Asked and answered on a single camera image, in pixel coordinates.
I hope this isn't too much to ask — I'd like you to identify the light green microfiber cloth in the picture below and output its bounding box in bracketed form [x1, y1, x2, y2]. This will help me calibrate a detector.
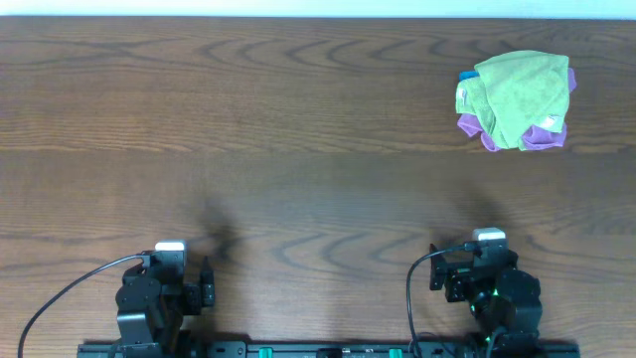
[472, 50, 576, 121]

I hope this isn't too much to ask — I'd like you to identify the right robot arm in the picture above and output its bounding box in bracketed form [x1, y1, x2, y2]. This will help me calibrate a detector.
[429, 239, 543, 357]

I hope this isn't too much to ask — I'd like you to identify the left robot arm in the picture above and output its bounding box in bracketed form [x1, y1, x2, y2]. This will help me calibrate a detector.
[109, 251, 216, 358]

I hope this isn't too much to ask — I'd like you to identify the purple microfiber cloth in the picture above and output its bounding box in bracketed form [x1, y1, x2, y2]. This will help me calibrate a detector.
[455, 75, 567, 152]

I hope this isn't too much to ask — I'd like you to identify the blue cloth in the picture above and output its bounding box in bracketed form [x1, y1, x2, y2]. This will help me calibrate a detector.
[458, 71, 479, 82]

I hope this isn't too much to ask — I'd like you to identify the right black cable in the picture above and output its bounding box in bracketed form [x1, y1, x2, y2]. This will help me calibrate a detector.
[405, 243, 478, 357]

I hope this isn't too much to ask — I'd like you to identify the black cable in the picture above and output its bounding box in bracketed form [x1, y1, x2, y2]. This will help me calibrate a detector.
[17, 253, 151, 358]
[405, 243, 478, 357]

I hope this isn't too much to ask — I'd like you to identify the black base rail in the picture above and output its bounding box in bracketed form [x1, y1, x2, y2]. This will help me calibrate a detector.
[76, 341, 581, 358]

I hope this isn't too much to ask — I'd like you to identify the left black cable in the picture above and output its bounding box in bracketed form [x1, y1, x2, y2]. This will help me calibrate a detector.
[17, 253, 151, 358]

